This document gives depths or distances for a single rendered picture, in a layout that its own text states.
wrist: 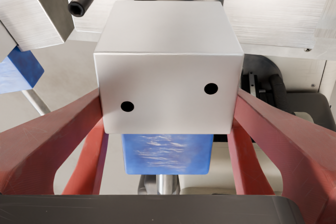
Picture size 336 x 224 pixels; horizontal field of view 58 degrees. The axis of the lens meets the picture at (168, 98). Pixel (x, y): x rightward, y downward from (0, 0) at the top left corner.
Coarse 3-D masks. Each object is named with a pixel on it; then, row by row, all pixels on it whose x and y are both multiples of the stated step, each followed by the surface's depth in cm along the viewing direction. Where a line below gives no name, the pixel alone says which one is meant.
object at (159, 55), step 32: (128, 0) 14; (128, 32) 11; (160, 32) 11; (192, 32) 11; (224, 32) 11; (96, 64) 10; (128, 64) 10; (160, 64) 10; (192, 64) 10; (224, 64) 10; (128, 96) 11; (160, 96) 11; (192, 96) 11; (224, 96) 11; (128, 128) 12; (160, 128) 12; (192, 128) 12; (224, 128) 12; (128, 160) 15; (160, 160) 15; (192, 160) 15; (160, 192) 18
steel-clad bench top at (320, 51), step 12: (72, 36) 32; (84, 36) 32; (96, 36) 31; (252, 48) 30; (264, 48) 30; (276, 48) 29; (288, 48) 29; (300, 48) 29; (312, 48) 29; (324, 48) 29
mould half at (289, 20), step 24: (96, 0) 19; (240, 0) 17; (264, 0) 17; (288, 0) 17; (312, 0) 17; (96, 24) 20; (240, 24) 18; (264, 24) 18; (288, 24) 18; (312, 24) 18
